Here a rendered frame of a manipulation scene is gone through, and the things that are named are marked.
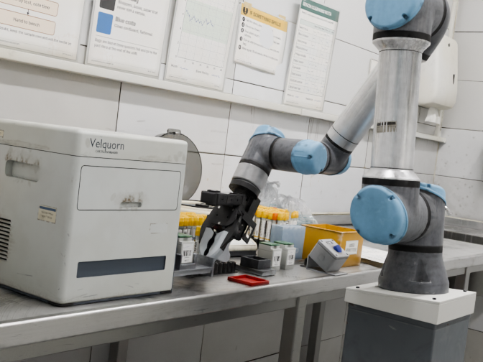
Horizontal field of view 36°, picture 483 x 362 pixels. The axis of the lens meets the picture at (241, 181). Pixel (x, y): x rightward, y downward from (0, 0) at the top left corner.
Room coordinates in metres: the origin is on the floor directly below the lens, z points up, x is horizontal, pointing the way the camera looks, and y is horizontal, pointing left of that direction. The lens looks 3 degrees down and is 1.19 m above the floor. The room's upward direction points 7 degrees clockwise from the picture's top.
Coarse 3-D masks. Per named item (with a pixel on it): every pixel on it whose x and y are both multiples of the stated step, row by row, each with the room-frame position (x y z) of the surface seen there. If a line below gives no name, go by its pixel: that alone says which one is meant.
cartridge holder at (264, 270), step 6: (246, 258) 1.78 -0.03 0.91; (252, 258) 1.82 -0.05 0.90; (258, 258) 1.82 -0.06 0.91; (264, 258) 1.81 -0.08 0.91; (240, 264) 1.79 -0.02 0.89; (246, 264) 1.78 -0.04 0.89; (252, 264) 1.77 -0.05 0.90; (258, 264) 1.76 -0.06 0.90; (264, 264) 1.78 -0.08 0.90; (240, 270) 1.79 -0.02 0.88; (246, 270) 1.78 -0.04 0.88; (252, 270) 1.76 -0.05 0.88; (258, 270) 1.75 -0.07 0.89; (264, 270) 1.76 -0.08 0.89; (270, 270) 1.77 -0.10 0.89; (264, 276) 1.76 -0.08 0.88
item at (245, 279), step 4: (232, 276) 1.67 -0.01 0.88; (236, 276) 1.67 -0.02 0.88; (240, 276) 1.69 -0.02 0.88; (244, 276) 1.70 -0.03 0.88; (248, 276) 1.70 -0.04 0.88; (232, 280) 1.64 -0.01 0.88; (236, 280) 1.64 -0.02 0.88; (240, 280) 1.63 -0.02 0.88; (244, 280) 1.66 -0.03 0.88; (248, 280) 1.67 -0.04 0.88; (252, 280) 1.68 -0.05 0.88; (256, 280) 1.68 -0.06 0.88; (260, 280) 1.68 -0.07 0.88; (264, 280) 1.67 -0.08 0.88; (268, 280) 1.67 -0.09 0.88; (248, 284) 1.62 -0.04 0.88; (252, 284) 1.62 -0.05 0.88; (256, 284) 1.63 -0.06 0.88; (260, 284) 1.64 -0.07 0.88
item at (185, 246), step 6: (180, 240) 1.50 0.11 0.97; (186, 240) 1.52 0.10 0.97; (180, 246) 1.49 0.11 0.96; (186, 246) 1.50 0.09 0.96; (192, 246) 1.52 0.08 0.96; (180, 252) 1.49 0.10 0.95; (186, 252) 1.51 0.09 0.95; (192, 252) 1.52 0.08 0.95; (186, 258) 1.51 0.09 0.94; (192, 258) 1.52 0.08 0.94
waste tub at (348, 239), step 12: (312, 228) 2.08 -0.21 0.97; (324, 228) 2.05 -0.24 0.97; (336, 228) 2.17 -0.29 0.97; (348, 228) 2.15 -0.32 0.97; (312, 240) 2.07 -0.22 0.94; (336, 240) 2.03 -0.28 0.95; (348, 240) 2.05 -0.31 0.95; (360, 240) 2.11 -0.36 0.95; (348, 252) 2.06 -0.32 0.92; (360, 252) 2.12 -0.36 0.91; (348, 264) 2.07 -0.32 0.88
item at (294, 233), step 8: (272, 232) 1.99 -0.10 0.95; (280, 232) 1.97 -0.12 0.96; (288, 232) 1.99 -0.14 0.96; (296, 232) 2.02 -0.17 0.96; (304, 232) 2.04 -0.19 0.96; (272, 240) 1.99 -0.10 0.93; (280, 240) 1.97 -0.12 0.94; (288, 240) 1.99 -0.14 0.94; (296, 240) 2.02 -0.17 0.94; (296, 248) 2.02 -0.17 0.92; (296, 256) 2.03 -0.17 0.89
